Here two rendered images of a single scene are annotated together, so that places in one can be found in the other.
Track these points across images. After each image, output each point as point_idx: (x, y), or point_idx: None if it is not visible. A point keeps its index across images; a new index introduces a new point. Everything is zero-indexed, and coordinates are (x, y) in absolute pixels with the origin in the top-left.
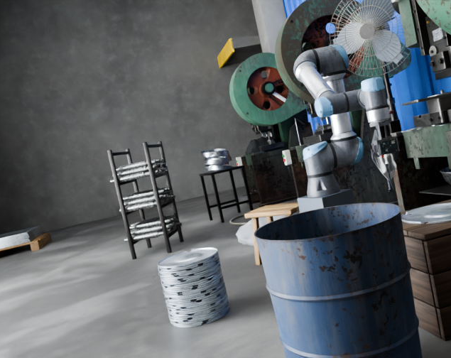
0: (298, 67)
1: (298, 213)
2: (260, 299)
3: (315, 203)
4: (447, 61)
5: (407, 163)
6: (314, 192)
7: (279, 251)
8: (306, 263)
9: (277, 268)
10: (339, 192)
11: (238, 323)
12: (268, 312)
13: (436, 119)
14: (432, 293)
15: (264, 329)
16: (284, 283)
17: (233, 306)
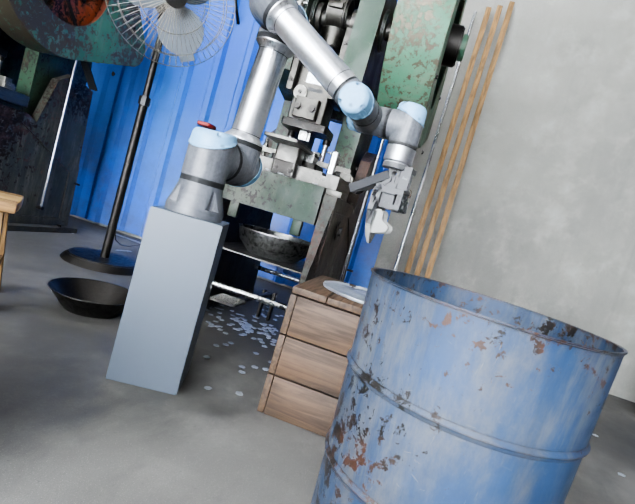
0: (286, 0)
1: (372, 268)
2: None
3: (200, 230)
4: (317, 113)
5: None
6: (199, 210)
7: (579, 367)
8: (600, 395)
9: (551, 399)
10: (226, 224)
11: (8, 478)
12: (56, 434)
13: (283, 170)
14: None
15: (110, 485)
16: (549, 428)
17: None
